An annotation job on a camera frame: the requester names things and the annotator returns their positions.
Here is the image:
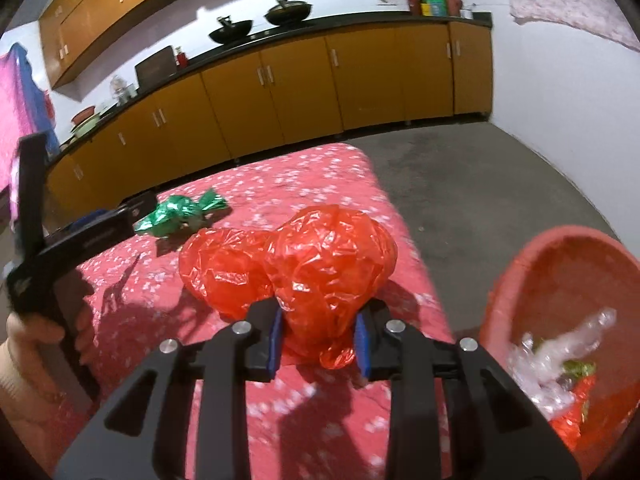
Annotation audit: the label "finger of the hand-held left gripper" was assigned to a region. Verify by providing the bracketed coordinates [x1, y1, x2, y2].
[45, 190, 159, 270]

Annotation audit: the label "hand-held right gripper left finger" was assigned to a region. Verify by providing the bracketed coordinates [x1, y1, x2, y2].
[55, 300, 287, 480]

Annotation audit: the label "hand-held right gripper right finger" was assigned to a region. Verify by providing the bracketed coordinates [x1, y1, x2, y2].
[354, 304, 584, 480]

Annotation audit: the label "dark green foil wrapper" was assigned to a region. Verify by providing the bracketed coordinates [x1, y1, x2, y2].
[134, 187, 231, 239]

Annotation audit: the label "clear plastic bag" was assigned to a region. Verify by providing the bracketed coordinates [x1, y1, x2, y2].
[507, 307, 619, 407]

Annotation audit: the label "large red plastic basin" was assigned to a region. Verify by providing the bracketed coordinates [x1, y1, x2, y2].
[477, 227, 640, 479]

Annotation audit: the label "light green foil wrapper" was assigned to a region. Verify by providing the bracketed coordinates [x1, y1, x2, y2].
[561, 359, 597, 380]

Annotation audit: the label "person's left forearm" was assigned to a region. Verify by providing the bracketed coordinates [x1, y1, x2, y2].
[0, 340, 97, 432]

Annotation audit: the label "person's left hand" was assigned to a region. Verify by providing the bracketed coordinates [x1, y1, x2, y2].
[4, 311, 67, 350]

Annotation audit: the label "pink hanging cloth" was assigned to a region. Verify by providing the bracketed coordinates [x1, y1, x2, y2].
[0, 42, 61, 192]

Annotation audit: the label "small red basin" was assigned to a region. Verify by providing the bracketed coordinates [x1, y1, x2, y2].
[69, 105, 99, 126]

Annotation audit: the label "glass jar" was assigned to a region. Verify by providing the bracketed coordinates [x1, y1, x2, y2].
[110, 75, 134, 106]

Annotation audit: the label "red floral tablecloth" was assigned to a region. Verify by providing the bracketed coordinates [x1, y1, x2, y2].
[42, 142, 457, 480]

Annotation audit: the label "dark cutting board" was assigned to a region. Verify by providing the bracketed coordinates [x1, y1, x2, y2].
[134, 45, 177, 90]

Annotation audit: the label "orange upper kitchen cabinets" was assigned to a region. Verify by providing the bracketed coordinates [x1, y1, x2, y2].
[38, 0, 197, 90]

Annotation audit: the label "orange kitchen cabinets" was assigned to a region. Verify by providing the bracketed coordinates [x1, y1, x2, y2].
[45, 12, 494, 212]
[38, 0, 197, 90]

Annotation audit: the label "orange lower kitchen cabinets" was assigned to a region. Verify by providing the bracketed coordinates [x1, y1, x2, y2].
[45, 12, 494, 212]

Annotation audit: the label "black wok with lid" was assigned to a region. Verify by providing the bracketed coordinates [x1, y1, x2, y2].
[263, 0, 314, 26]

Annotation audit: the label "hanging floral cloth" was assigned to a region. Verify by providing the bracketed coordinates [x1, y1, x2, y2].
[502, 0, 640, 54]

